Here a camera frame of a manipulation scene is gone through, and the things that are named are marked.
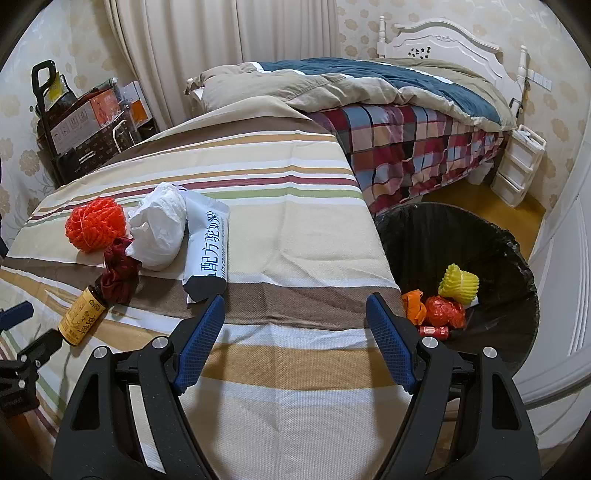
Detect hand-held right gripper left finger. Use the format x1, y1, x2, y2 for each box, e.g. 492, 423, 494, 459
52, 295, 225, 480

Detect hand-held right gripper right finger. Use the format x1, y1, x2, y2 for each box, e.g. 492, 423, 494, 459
366, 292, 542, 480

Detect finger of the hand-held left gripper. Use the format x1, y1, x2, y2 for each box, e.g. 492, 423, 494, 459
16, 329, 64, 372
0, 302, 34, 331

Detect orange wrapper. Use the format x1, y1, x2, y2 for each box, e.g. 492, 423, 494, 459
401, 289, 428, 326

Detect brown bottle with yellow label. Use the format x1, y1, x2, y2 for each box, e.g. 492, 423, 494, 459
58, 285, 108, 346

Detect red plastic wrapper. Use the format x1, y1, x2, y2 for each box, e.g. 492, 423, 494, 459
425, 296, 466, 329

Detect yellow foam fruit net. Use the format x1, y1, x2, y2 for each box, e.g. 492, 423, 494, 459
438, 264, 480, 305

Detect white carton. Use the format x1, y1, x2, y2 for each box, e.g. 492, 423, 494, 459
182, 190, 230, 304

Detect dark red scrunchie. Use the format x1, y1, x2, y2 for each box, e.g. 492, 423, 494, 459
100, 237, 141, 305

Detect red foam fruit net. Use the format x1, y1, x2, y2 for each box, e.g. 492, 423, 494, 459
65, 197, 126, 253

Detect black trash bin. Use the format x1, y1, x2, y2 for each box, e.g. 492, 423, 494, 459
374, 202, 540, 384

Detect white plastic bag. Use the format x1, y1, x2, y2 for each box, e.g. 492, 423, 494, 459
124, 182, 189, 271

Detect striped tablecloth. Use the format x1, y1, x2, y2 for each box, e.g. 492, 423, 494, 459
0, 102, 458, 480

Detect brown patterned bag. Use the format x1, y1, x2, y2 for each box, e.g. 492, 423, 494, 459
55, 122, 134, 185

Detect plaid bedsheet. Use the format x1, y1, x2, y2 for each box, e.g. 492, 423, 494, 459
311, 104, 509, 217

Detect white door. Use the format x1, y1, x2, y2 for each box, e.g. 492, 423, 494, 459
508, 0, 591, 411

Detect brown cardboard box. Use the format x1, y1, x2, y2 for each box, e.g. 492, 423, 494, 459
48, 90, 123, 155

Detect black hand trolley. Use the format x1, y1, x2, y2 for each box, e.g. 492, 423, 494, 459
31, 61, 65, 183

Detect white plastic drawer unit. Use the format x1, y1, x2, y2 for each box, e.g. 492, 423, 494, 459
490, 124, 548, 208

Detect orange and white box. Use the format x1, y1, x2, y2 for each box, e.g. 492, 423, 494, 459
117, 82, 155, 130

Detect blue and beige duvet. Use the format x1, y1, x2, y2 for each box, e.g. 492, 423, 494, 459
185, 58, 518, 131

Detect cream curtain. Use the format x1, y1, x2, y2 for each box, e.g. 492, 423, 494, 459
104, 0, 342, 134

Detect white bed headboard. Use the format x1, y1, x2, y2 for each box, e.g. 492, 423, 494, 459
376, 15, 529, 116

